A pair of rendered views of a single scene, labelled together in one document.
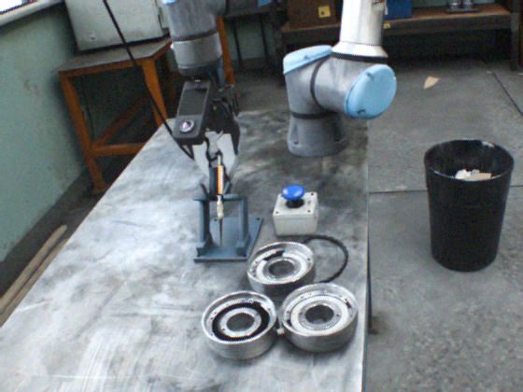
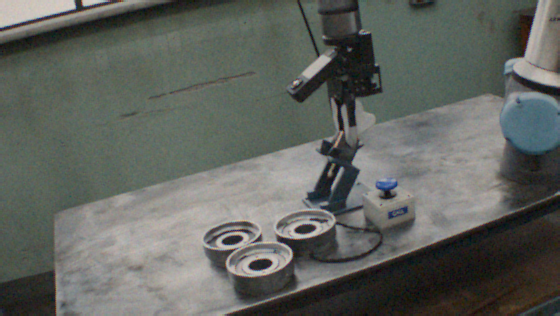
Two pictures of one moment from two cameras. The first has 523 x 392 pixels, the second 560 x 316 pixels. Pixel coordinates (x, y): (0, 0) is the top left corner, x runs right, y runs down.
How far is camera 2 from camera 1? 0.82 m
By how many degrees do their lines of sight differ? 54
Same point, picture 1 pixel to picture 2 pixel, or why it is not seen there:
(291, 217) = (370, 204)
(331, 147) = (521, 174)
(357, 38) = (529, 56)
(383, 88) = (540, 122)
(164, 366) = (188, 241)
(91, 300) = (229, 189)
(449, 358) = not seen: outside the picture
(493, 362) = not seen: outside the picture
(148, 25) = not seen: outside the picture
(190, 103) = (314, 67)
